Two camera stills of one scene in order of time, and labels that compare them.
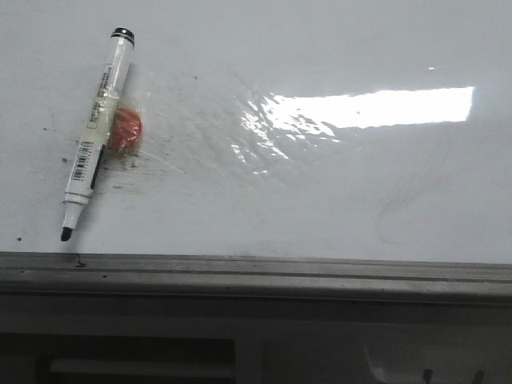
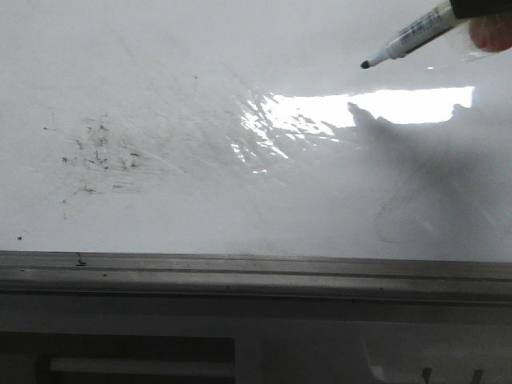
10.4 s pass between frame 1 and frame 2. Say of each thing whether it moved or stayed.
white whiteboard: stayed
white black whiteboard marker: moved
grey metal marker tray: stayed
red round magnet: moved
